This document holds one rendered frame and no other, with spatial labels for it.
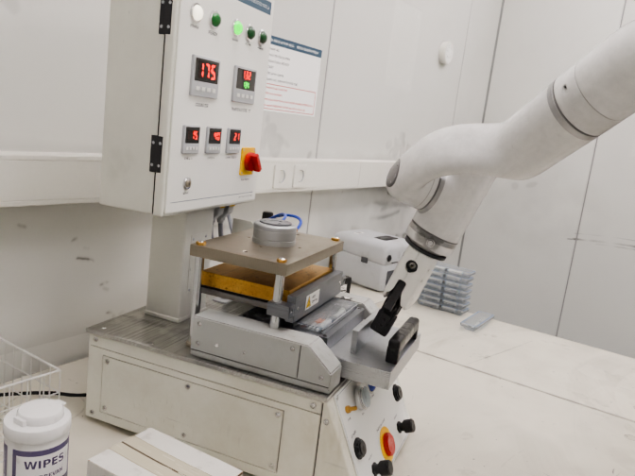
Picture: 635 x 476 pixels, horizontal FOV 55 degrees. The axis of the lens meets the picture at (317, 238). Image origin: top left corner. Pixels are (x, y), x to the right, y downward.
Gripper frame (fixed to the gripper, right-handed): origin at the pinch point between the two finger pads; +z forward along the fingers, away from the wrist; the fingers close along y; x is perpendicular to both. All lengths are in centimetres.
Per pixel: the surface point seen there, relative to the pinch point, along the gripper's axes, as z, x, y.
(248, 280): 2.8, 22.2, -9.7
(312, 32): -37, 71, 81
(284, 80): -21, 68, 70
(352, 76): -29, 63, 109
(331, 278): 0.0, 12.9, 4.6
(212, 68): -25, 46, -6
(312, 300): 2.0, 12.0, -4.3
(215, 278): 5.5, 27.5, -10.5
